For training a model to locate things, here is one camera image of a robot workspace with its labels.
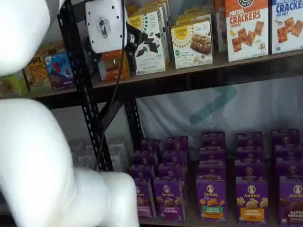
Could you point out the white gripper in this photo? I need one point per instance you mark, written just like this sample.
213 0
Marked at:
104 23

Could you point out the purple Annie's box pink patch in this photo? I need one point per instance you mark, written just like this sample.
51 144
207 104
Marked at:
142 171
145 158
151 144
144 201

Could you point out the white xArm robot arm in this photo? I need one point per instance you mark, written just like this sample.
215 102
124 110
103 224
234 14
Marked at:
35 153

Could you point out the orange cracker box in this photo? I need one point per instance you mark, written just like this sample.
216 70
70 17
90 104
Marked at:
114 66

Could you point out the white mint chocolate thins box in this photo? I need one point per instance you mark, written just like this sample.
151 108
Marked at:
151 6
151 63

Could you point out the blue Zbar box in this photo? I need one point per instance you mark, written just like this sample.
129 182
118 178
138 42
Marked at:
60 71

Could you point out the white almond flour bars box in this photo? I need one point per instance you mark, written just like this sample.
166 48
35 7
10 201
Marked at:
191 47
194 16

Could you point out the yellow snack box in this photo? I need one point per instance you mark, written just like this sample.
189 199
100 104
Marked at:
36 71

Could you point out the white Organic Pantry box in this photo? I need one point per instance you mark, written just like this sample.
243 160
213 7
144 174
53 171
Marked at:
118 160
117 145
81 159

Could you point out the orange pretzel crackers box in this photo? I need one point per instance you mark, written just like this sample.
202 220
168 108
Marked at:
246 35
221 30

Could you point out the green snack box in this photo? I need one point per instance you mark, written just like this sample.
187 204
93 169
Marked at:
11 86

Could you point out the purple Annie's box green patch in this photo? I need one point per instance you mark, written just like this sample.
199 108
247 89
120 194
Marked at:
211 169
213 154
213 139
211 201

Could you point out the purple Annie's box orange patch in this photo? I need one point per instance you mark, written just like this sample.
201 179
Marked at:
252 201
249 170
250 139
250 153

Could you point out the blue pretzel crackers box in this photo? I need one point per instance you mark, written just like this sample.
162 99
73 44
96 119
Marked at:
287 28

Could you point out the purple Annie's box brown bunnies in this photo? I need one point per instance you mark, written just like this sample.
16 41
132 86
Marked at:
292 201
288 151
285 137
290 168

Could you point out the black metal shelving rack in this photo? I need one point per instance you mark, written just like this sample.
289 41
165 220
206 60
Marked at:
189 82
68 100

